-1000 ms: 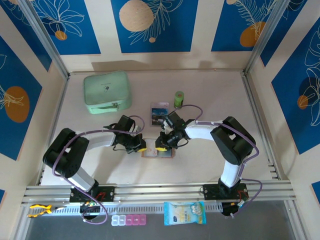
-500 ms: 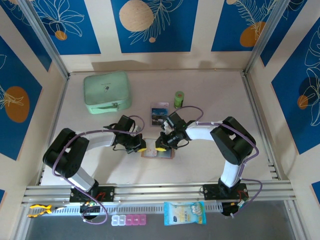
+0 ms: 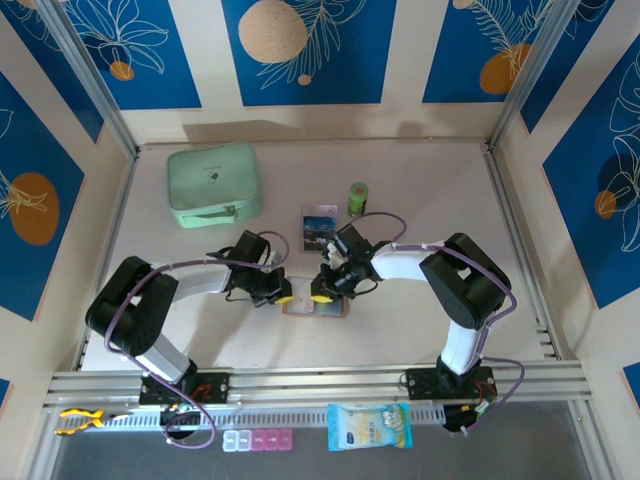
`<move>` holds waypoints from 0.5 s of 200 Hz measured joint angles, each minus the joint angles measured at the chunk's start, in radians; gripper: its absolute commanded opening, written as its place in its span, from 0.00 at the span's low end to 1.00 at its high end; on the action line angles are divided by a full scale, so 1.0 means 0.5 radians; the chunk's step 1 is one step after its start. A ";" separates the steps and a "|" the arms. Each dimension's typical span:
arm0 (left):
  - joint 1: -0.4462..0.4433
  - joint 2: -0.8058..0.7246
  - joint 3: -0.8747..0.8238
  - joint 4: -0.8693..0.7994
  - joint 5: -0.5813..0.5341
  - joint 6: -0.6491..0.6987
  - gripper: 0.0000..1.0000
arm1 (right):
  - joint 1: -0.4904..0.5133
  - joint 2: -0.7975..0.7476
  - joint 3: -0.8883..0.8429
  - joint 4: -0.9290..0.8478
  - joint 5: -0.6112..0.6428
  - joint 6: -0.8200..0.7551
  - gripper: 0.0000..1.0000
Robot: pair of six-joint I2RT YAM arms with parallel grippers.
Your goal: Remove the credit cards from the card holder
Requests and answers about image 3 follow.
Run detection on white card pink print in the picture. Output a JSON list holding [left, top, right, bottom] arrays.
[[288, 278, 317, 315]]

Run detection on mint green zip pouch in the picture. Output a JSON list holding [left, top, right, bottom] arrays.
[[165, 141, 266, 230]]

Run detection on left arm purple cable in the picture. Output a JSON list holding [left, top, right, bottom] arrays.
[[102, 229, 294, 449]]

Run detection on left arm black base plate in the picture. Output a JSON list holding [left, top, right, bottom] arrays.
[[138, 372, 231, 407]]

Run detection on black controller module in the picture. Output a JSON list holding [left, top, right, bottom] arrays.
[[159, 403, 204, 441], [442, 402, 484, 436]]

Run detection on green cylindrical bottle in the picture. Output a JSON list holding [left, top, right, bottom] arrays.
[[348, 181, 372, 218]]

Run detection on white pink pill organizer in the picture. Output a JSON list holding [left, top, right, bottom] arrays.
[[222, 428, 293, 454]]

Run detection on aluminium table side rail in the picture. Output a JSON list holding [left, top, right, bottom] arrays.
[[482, 143, 564, 361]]

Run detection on slotted grey cable duct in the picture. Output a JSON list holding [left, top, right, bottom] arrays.
[[49, 405, 449, 432]]

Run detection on blue printed card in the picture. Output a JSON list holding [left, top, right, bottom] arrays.
[[302, 215, 336, 234]]

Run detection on aluminium frame post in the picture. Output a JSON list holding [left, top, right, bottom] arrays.
[[487, 0, 576, 151], [37, 0, 141, 159]]

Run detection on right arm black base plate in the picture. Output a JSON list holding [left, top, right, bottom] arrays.
[[405, 367, 499, 401]]

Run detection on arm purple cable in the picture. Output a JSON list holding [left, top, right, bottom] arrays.
[[102, 229, 294, 449], [349, 212, 527, 436]]

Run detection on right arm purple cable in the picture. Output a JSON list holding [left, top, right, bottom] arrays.
[[349, 212, 527, 436]]

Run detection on blue wet wipes pack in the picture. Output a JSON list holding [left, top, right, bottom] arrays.
[[327, 402, 415, 453]]

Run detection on yellow black pliers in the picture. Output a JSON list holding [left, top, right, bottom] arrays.
[[54, 408, 134, 437]]

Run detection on aluminium front frame rail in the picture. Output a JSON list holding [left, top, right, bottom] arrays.
[[42, 359, 594, 412]]

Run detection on pink leather card holder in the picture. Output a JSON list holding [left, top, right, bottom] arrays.
[[281, 276, 352, 320]]

